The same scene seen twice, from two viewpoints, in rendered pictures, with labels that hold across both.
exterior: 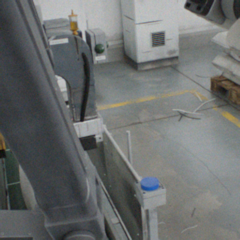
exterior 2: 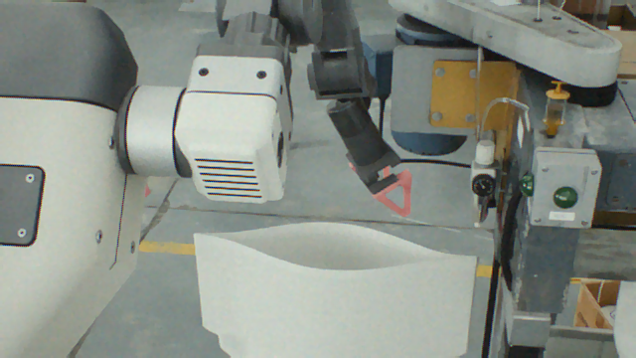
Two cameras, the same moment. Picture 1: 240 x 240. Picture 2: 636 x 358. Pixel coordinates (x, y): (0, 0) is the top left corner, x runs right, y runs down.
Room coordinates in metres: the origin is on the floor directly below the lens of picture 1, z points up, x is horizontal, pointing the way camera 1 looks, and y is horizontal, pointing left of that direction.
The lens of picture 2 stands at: (1.27, -0.89, 1.79)
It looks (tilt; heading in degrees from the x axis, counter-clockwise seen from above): 29 degrees down; 114
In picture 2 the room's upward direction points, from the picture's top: 1 degrees counter-clockwise
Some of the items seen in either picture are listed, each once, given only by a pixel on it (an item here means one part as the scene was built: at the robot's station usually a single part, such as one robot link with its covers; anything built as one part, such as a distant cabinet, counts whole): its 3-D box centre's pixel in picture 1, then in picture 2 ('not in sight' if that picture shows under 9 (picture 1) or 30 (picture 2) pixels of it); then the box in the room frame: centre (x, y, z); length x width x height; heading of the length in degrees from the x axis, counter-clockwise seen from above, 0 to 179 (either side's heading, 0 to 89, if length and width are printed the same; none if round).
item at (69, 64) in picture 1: (46, 66); (622, 185); (1.28, 0.22, 1.21); 0.30 x 0.25 x 0.30; 15
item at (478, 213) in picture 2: not in sight; (479, 204); (1.07, 0.27, 1.11); 0.03 x 0.03 x 0.06
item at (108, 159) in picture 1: (107, 163); not in sight; (1.78, 0.08, 0.54); 1.05 x 0.02 x 0.41; 15
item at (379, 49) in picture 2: not in sight; (382, 71); (0.84, 0.43, 1.25); 0.10 x 0.08 x 0.12; 130
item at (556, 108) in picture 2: (73, 22); (556, 107); (1.18, 0.11, 1.37); 0.03 x 0.02 x 0.03; 15
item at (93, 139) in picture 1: (90, 139); (524, 343); (1.19, 0.10, 0.98); 0.09 x 0.05 x 0.05; 105
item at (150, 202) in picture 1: (150, 193); not in sight; (1.11, -0.08, 0.81); 0.08 x 0.08 x 0.06; 15
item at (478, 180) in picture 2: not in sight; (483, 184); (1.07, 0.25, 1.16); 0.04 x 0.02 x 0.04; 15
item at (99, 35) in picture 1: (96, 45); (562, 187); (1.21, 0.05, 1.29); 0.08 x 0.05 x 0.09; 15
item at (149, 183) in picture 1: (149, 184); not in sight; (1.11, -0.08, 0.84); 0.06 x 0.06 x 0.02
